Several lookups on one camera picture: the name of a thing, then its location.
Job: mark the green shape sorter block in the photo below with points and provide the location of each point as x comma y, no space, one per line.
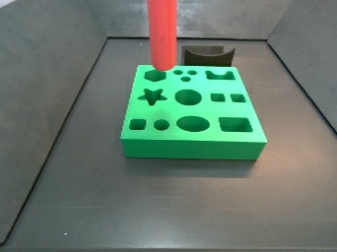
192,112

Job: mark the black curved holder bracket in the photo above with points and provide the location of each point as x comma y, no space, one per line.
207,56

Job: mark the red oval peg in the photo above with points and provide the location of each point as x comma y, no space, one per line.
163,30

